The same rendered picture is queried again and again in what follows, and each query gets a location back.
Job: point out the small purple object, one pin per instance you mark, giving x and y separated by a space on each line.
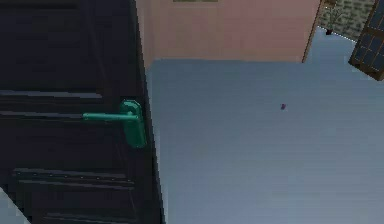
283 106

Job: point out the house plant in dark pot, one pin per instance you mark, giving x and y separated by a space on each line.
330 18

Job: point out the black panelled room door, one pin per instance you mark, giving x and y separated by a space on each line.
60 60

